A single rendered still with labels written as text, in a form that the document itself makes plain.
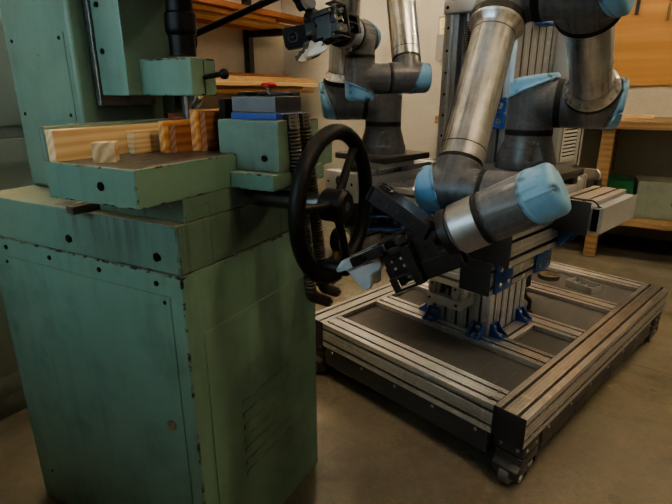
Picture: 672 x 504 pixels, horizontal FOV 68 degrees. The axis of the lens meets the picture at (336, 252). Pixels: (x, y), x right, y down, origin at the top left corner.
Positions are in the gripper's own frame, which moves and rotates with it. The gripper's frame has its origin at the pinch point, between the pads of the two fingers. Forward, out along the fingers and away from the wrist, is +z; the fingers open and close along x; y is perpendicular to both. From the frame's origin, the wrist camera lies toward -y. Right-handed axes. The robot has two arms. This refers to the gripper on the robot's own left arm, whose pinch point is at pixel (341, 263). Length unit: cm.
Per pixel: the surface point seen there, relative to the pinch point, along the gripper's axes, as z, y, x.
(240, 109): 7.7, -32.4, 4.2
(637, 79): -60, -7, 335
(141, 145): 24.9, -35.0, -4.6
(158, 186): 13.7, -23.4, -15.7
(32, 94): 50, -60, -2
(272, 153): 4.9, -22.4, 3.1
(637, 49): -66, -24, 335
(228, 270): 22.9, -7.5, -1.2
